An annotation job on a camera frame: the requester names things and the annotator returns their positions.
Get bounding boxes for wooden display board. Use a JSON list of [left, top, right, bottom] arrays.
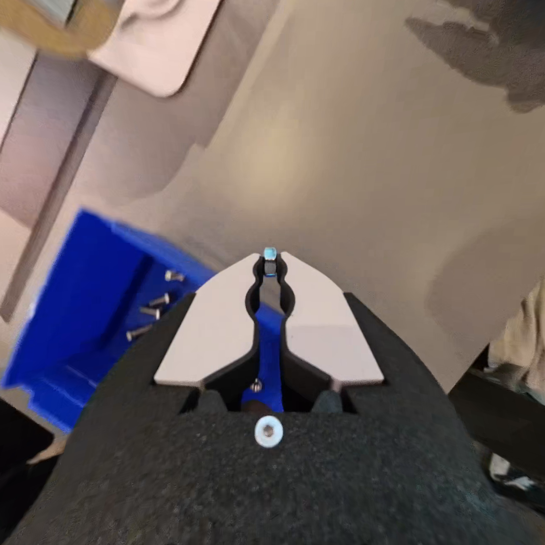
[[0, 0, 121, 57]]

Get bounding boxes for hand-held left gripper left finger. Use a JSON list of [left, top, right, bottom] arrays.
[[153, 252, 262, 410]]

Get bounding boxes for blue plastic bin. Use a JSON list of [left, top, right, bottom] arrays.
[[2, 208, 285, 434]]

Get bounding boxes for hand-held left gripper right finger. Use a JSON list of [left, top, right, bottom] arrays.
[[276, 251, 386, 412]]

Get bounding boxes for person's beige trousers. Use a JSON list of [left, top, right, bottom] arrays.
[[487, 279, 545, 407]]

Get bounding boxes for person's dark shoe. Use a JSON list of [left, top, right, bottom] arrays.
[[489, 452, 545, 508]]

